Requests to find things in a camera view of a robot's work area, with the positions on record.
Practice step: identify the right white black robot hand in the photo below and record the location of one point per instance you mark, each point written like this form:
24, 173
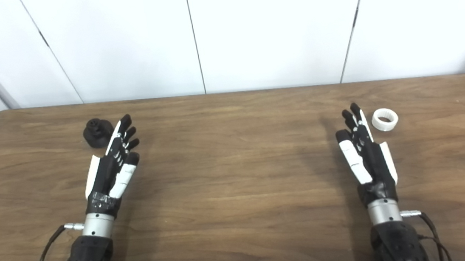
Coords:
374, 163

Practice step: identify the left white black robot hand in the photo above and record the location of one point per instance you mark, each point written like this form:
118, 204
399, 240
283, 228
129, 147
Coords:
106, 172

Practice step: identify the round black plastic part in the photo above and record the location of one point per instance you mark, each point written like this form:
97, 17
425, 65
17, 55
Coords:
97, 135

